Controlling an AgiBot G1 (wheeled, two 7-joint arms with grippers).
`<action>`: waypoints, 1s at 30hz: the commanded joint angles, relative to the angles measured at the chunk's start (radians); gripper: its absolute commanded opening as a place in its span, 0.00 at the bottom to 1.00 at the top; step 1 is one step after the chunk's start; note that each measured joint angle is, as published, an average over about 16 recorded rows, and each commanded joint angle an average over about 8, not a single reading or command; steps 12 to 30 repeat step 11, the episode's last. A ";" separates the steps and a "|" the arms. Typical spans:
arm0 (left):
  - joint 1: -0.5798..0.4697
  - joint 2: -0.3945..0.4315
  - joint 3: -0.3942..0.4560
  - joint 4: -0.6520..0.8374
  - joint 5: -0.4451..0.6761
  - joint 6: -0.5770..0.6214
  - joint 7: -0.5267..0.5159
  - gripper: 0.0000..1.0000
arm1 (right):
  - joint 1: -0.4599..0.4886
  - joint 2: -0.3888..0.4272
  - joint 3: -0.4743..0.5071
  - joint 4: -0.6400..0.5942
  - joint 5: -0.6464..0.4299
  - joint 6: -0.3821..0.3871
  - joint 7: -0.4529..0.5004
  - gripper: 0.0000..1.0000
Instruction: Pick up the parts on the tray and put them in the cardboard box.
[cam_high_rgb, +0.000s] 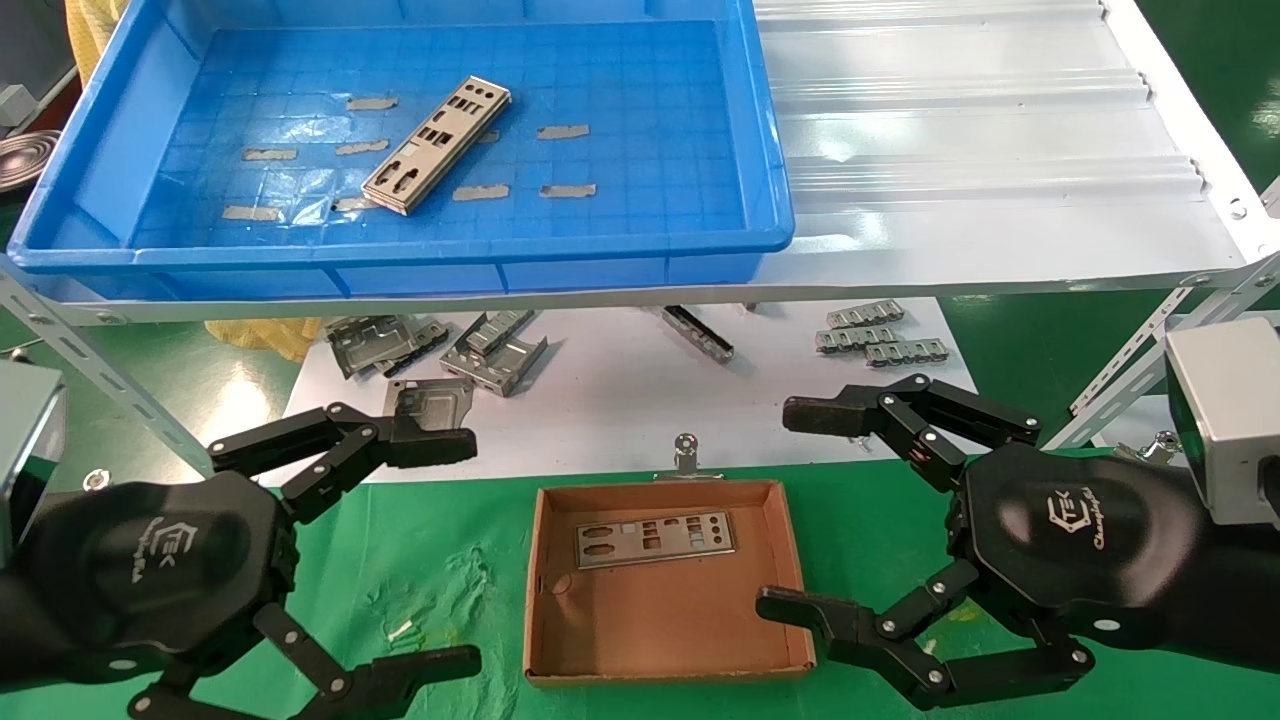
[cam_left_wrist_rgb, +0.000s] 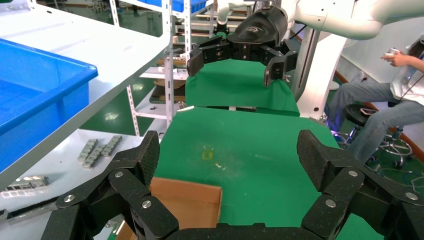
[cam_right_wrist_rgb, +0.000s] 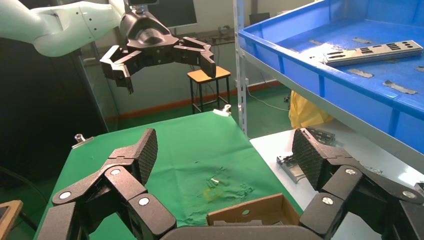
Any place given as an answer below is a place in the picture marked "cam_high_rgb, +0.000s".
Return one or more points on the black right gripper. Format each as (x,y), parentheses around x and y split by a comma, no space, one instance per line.
(1100,560)

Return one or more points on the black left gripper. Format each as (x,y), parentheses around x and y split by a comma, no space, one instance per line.
(150,580)

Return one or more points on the silver slotted metal plate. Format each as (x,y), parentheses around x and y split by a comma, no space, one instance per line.
(665,556)
(432,157)

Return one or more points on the shallow cardboard box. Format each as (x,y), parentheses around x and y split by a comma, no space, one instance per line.
(660,625)

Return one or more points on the blue plastic tray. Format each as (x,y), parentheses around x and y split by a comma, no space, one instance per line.
(650,100)

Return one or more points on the small grey box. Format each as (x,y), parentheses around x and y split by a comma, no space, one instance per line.
(15,105)

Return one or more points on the white paper scrap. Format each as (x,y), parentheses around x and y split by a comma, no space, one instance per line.
(400,631)

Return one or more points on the square grey metal plate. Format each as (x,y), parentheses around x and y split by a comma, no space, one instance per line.
(435,398)

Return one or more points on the small notched metal strip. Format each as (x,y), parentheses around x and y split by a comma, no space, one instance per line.
(866,315)
(906,353)
(856,339)

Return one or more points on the yellow plastic bag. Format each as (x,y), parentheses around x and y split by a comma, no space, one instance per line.
(270,338)
(85,30)

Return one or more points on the perforated white angle strut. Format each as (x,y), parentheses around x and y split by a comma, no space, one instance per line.
(100,385)
(1130,365)

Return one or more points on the white flat shelf board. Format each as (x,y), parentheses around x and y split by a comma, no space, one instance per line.
(620,400)

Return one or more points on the white ribbed shelf board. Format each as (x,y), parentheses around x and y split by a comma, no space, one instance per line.
(950,150)

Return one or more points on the round metal dish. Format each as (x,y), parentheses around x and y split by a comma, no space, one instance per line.
(25,160)

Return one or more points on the flat grey metal bracket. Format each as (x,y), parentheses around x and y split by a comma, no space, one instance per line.
(365,345)

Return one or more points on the folded grey metal bracket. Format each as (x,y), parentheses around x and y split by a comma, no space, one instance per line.
(500,374)

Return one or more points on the small slotted metal bracket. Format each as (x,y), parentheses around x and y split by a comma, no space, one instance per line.
(500,330)

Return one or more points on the long slotted metal rail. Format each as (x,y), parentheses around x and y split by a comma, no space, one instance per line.
(700,338)

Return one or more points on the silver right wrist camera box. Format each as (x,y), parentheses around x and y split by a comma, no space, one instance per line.
(1230,420)

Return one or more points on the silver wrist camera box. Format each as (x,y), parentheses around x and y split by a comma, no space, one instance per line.
(1230,420)
(25,450)

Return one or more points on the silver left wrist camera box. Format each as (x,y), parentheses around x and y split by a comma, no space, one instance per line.
(25,450)

